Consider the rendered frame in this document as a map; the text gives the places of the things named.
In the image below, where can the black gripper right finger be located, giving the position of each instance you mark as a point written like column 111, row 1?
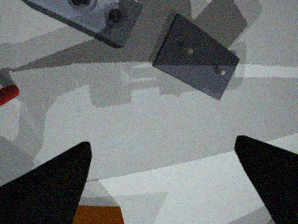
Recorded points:
column 274, row 174

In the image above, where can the red peg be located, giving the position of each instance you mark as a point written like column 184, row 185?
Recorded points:
column 7, row 93

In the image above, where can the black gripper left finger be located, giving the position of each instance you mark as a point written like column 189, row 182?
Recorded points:
column 50, row 193

